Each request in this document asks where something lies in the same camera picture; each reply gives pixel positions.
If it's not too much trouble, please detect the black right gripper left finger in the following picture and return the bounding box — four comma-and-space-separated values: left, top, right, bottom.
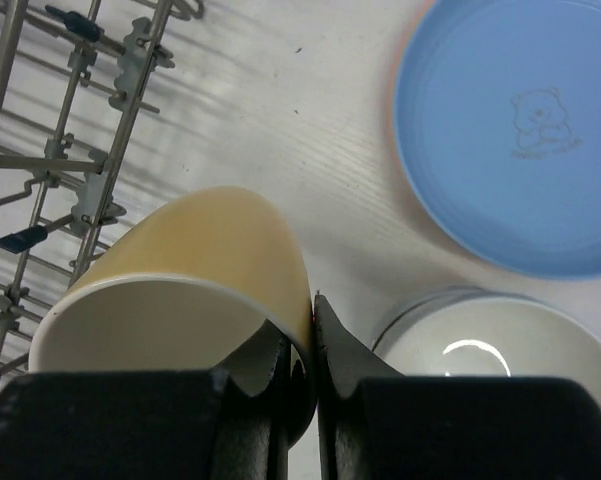
0, 323, 291, 479

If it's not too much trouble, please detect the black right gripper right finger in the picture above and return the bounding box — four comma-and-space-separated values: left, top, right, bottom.
313, 295, 601, 479

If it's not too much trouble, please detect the white ceramic bowl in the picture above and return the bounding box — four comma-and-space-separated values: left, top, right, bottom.
372, 287, 601, 383

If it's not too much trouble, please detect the yellow ceramic mug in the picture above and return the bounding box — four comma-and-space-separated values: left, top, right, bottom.
27, 185, 315, 446

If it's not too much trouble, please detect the blue plastic plate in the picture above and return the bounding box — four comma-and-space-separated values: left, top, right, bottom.
392, 1, 601, 279

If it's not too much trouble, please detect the grey wire dish rack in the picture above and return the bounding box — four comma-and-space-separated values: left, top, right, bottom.
0, 1, 206, 390

